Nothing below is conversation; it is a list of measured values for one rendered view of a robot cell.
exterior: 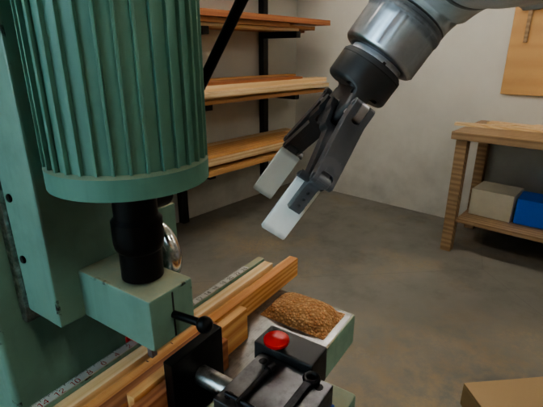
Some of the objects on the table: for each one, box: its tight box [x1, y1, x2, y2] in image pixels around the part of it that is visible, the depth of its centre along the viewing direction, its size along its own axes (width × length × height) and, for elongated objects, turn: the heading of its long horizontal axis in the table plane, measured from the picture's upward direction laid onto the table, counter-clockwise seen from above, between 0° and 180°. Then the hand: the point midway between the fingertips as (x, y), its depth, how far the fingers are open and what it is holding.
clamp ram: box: [163, 324, 234, 407], centre depth 52 cm, size 9×8×9 cm
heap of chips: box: [260, 292, 345, 340], centre depth 73 cm, size 8×12×3 cm
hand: (271, 203), depth 52 cm, fingers open, 13 cm apart
